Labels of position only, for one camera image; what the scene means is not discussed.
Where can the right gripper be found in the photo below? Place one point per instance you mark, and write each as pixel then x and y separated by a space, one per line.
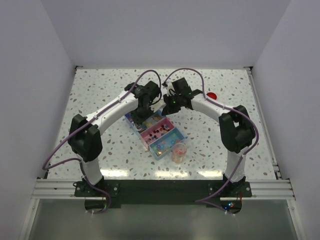
pixel 167 109

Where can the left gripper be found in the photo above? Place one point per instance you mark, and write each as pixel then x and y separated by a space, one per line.
pixel 138 120

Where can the four-compartment candy tray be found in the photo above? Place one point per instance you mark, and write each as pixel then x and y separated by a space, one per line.
pixel 175 132

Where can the clear plastic jar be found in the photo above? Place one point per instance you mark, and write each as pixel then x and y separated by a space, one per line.
pixel 179 152

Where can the metal candy scoop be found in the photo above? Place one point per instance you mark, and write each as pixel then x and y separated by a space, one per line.
pixel 136 127

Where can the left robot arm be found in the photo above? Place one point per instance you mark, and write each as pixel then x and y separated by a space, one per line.
pixel 85 132

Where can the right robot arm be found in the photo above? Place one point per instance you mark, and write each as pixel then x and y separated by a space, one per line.
pixel 238 133

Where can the star candies pile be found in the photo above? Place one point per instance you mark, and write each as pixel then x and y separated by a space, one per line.
pixel 160 148

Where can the lollipops pile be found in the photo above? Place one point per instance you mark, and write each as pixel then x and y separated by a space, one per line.
pixel 157 132

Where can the red jar lid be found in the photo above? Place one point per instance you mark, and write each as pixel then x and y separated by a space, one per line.
pixel 212 95

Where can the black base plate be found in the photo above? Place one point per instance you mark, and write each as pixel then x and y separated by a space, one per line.
pixel 116 193

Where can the aluminium frame rail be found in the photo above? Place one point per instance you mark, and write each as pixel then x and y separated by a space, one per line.
pixel 184 136

